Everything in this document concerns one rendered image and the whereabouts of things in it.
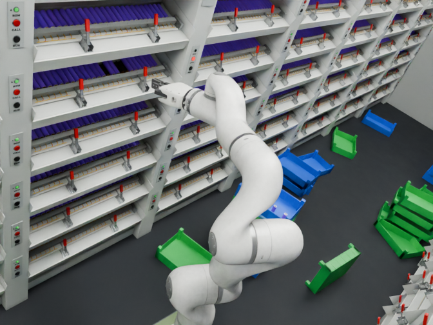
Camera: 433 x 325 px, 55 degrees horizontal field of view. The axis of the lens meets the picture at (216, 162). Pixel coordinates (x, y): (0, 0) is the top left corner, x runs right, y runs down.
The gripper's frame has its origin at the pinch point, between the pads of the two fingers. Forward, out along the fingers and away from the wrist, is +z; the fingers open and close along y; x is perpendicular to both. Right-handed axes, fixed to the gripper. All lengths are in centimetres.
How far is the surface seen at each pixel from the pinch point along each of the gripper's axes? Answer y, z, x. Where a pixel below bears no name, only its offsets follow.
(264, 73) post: 96, 18, -17
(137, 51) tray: 1.4, 12.0, 7.5
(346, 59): 209, 20, -25
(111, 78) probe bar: -2.6, 20.5, -4.3
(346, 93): 236, 22, -57
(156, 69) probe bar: 18.5, 20.1, -4.1
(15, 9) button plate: -40.7, 8.2, 23.6
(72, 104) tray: -20.1, 17.8, -9.3
